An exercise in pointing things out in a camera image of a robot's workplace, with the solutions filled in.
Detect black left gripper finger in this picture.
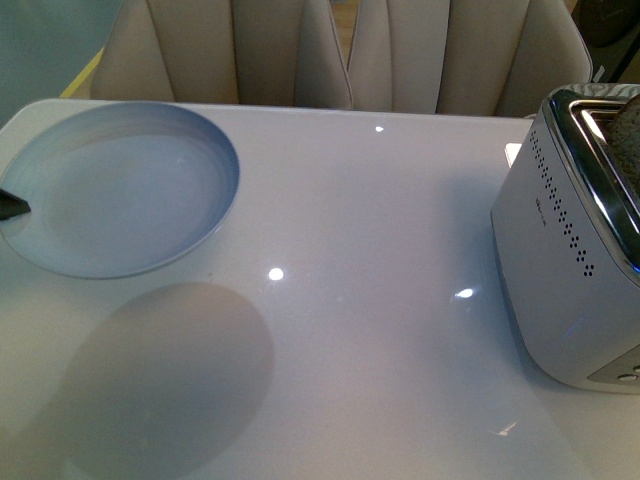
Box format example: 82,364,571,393
0,189,31,221

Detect light blue round plate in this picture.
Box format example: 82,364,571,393
1,102,240,279

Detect toasted bread slice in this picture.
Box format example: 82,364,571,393
606,96,639,198

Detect beige chair on left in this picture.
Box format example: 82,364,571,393
91,0,353,109

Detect beige chair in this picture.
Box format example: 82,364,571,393
91,0,353,109
348,1,592,117

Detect beige chair on right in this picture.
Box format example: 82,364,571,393
348,1,592,117

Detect silver two-slot toaster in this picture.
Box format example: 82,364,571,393
491,84,639,394

